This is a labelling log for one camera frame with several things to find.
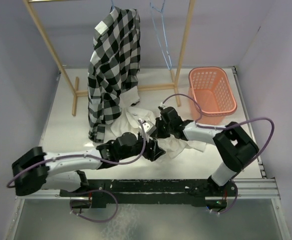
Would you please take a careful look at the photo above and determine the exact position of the black white checkered shirt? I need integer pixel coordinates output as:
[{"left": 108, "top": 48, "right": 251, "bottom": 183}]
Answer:
[{"left": 87, "top": 6, "right": 140, "bottom": 143}]

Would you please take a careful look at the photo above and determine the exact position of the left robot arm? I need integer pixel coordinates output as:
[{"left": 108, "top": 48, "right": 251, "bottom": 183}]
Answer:
[{"left": 7, "top": 132, "right": 166, "bottom": 197}]

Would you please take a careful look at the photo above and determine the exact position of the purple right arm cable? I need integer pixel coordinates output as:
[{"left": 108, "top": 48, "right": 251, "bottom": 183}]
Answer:
[{"left": 160, "top": 93, "right": 276, "bottom": 176}]

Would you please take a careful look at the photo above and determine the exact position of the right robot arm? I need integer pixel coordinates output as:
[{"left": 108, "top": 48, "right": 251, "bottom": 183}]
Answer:
[{"left": 154, "top": 117, "right": 259, "bottom": 188}]

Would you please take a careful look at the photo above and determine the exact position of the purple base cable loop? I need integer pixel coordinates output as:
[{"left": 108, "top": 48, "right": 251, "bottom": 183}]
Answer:
[{"left": 69, "top": 187, "right": 120, "bottom": 223}]

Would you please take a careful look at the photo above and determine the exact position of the pink plastic laundry basket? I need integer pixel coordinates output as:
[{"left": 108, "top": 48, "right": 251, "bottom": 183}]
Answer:
[{"left": 188, "top": 66, "right": 237, "bottom": 125}]

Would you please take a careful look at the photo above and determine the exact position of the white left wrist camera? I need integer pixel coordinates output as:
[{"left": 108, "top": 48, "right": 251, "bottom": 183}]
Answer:
[{"left": 138, "top": 119, "right": 157, "bottom": 137}]

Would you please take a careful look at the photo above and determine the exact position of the light blue wire hanger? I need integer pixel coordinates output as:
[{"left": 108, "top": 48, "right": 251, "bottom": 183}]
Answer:
[{"left": 149, "top": 0, "right": 172, "bottom": 70}]

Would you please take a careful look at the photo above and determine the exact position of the wooden clothes rack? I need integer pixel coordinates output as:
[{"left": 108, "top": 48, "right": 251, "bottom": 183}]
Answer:
[{"left": 23, "top": 0, "right": 196, "bottom": 116}]

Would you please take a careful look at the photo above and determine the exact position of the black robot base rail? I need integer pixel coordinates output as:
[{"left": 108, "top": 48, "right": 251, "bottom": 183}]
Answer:
[{"left": 60, "top": 171, "right": 238, "bottom": 208}]

